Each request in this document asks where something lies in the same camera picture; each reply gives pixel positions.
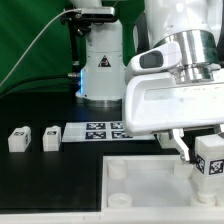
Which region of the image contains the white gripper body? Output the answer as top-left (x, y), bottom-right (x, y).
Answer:
top-left (122, 69), bottom-right (224, 136)

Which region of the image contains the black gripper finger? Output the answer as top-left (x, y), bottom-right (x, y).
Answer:
top-left (169, 129), bottom-right (190, 163)

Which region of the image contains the white square table top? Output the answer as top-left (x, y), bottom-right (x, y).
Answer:
top-left (101, 156), bottom-right (224, 212)

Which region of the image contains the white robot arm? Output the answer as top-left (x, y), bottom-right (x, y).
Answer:
top-left (122, 0), bottom-right (224, 163)

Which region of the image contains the white plate with AprilTags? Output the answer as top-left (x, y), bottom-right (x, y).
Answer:
top-left (62, 121), bottom-right (155, 143)

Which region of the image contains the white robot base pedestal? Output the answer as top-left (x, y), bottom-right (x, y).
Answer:
top-left (68, 0), bottom-right (136, 108)

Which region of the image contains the black camera stand pole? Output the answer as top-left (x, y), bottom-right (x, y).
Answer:
top-left (68, 22), bottom-right (80, 68)

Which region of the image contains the black camera on stand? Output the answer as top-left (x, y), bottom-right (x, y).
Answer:
top-left (60, 7), bottom-right (117, 25)

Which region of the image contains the white cable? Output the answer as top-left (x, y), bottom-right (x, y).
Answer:
top-left (0, 9), bottom-right (82, 88)

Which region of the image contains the black cable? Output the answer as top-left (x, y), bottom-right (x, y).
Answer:
top-left (0, 72), bottom-right (81, 98)

